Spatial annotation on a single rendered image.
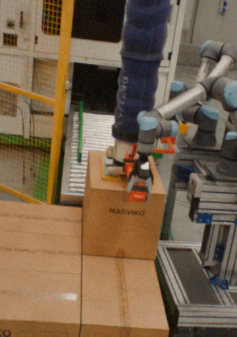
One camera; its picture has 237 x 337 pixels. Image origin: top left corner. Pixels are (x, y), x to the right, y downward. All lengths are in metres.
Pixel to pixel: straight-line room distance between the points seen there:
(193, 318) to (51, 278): 0.93
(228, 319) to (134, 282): 0.75
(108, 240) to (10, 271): 0.54
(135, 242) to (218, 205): 0.51
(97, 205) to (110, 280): 0.39
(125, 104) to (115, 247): 0.78
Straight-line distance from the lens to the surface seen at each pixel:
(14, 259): 2.99
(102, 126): 5.38
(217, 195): 3.11
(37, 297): 2.71
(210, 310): 3.40
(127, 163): 2.84
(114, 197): 2.92
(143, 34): 2.87
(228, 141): 3.06
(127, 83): 2.94
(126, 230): 3.01
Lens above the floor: 2.08
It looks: 21 degrees down
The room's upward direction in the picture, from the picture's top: 8 degrees clockwise
